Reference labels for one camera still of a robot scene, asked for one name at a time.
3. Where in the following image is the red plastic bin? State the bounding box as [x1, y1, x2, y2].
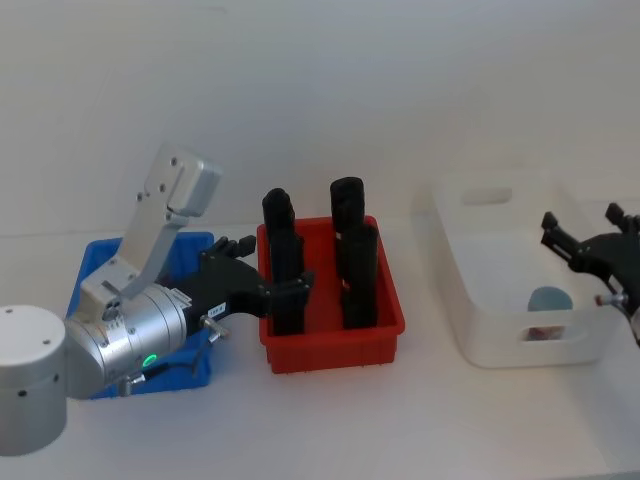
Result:
[256, 215, 406, 375]

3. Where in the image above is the black ribbed cylinder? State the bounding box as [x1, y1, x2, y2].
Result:
[269, 233, 307, 337]
[329, 176, 368, 281]
[261, 187, 301, 281]
[339, 224, 380, 331]

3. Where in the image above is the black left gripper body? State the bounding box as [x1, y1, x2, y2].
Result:
[174, 248, 275, 340]

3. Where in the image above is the small red item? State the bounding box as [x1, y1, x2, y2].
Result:
[523, 325, 567, 344]

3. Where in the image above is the grey-blue round disc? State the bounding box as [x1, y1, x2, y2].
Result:
[528, 284, 574, 314]

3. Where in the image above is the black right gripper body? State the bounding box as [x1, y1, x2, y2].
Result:
[573, 228, 640, 302]

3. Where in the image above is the blue plastic bin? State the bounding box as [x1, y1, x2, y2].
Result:
[65, 231, 216, 400]

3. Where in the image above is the white plastic bin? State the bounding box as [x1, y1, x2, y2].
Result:
[410, 169, 632, 370]

